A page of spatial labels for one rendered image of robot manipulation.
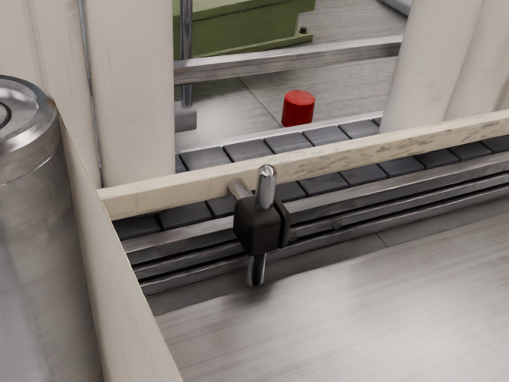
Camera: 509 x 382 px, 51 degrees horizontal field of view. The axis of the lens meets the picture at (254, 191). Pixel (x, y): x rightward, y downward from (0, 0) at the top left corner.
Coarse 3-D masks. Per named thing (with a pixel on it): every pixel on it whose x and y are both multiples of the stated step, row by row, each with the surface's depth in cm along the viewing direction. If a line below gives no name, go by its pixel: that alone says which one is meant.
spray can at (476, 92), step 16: (496, 0) 41; (480, 16) 42; (496, 16) 42; (480, 32) 43; (496, 32) 42; (480, 48) 43; (496, 48) 43; (464, 64) 45; (480, 64) 44; (496, 64) 44; (464, 80) 45; (480, 80) 45; (496, 80) 45; (464, 96) 46; (480, 96) 46; (496, 96) 46; (448, 112) 48; (464, 112) 47; (480, 112) 47
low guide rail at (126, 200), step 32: (416, 128) 43; (448, 128) 43; (480, 128) 45; (256, 160) 38; (288, 160) 38; (320, 160) 39; (352, 160) 41; (384, 160) 42; (128, 192) 34; (160, 192) 35; (192, 192) 36; (224, 192) 37
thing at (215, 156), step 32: (320, 128) 48; (352, 128) 49; (192, 160) 43; (224, 160) 43; (416, 160) 46; (448, 160) 46; (288, 192) 41; (320, 192) 41; (128, 224) 36; (160, 224) 38
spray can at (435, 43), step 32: (416, 0) 40; (448, 0) 38; (480, 0) 38; (416, 32) 41; (448, 32) 39; (416, 64) 42; (448, 64) 41; (416, 96) 43; (448, 96) 43; (384, 128) 47
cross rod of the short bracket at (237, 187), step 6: (234, 180) 36; (240, 180) 36; (228, 186) 36; (234, 186) 36; (240, 186) 36; (246, 186) 36; (234, 192) 36; (240, 192) 35; (246, 192) 35; (234, 198) 36
